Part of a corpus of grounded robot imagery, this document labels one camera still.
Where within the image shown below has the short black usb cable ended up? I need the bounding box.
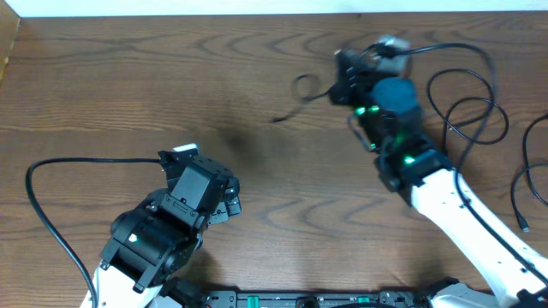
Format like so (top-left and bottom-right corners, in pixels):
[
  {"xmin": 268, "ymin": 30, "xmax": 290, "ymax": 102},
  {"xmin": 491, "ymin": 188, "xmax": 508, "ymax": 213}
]
[{"xmin": 270, "ymin": 73, "xmax": 335, "ymax": 124}]

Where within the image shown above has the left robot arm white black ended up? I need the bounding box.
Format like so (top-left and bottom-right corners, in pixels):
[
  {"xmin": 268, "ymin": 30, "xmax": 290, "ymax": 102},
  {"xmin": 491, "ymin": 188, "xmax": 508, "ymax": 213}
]
[{"xmin": 81, "ymin": 144, "xmax": 241, "ymax": 307}]

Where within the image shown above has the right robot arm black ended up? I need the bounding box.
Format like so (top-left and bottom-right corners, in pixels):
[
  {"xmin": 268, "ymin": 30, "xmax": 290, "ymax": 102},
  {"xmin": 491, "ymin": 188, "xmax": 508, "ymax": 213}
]
[{"xmin": 328, "ymin": 43, "xmax": 547, "ymax": 307}]

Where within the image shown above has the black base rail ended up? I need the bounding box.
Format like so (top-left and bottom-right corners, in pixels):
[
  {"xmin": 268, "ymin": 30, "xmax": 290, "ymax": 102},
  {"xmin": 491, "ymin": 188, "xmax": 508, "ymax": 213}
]
[{"xmin": 170, "ymin": 280, "xmax": 472, "ymax": 308}]

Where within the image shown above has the right camera black cable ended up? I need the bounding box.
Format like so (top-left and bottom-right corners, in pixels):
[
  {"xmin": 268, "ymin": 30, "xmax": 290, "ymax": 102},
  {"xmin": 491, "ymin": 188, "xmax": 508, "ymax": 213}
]
[{"xmin": 376, "ymin": 41, "xmax": 548, "ymax": 283}]

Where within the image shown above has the camera black cable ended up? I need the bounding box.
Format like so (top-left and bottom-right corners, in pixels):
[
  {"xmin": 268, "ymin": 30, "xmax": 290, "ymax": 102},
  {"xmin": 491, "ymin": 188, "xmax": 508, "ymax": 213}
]
[
  {"xmin": 25, "ymin": 157, "xmax": 163, "ymax": 308},
  {"xmin": 376, "ymin": 41, "xmax": 548, "ymax": 283}
]

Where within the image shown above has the left camera black cable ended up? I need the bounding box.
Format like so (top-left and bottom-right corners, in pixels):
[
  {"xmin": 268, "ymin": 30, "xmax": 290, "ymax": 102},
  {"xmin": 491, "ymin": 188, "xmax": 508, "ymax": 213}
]
[{"xmin": 25, "ymin": 157, "xmax": 163, "ymax": 308}]

